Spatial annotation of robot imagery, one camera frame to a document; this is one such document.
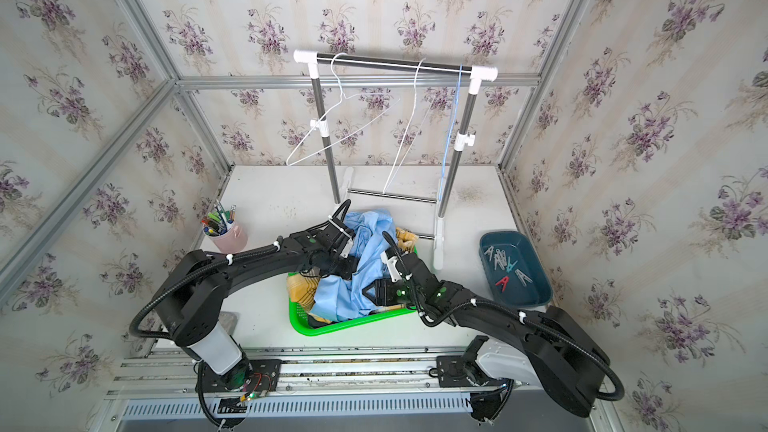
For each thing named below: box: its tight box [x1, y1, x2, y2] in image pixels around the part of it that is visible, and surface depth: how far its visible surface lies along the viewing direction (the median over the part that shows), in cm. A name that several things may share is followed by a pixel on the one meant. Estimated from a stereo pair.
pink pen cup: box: [202, 221, 248, 254], surface depth 92 cm
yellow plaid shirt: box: [287, 228, 419, 324], surface depth 74 cm
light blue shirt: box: [311, 210, 398, 322], surface depth 78 cm
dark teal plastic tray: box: [479, 230, 553, 308], surface depth 92 cm
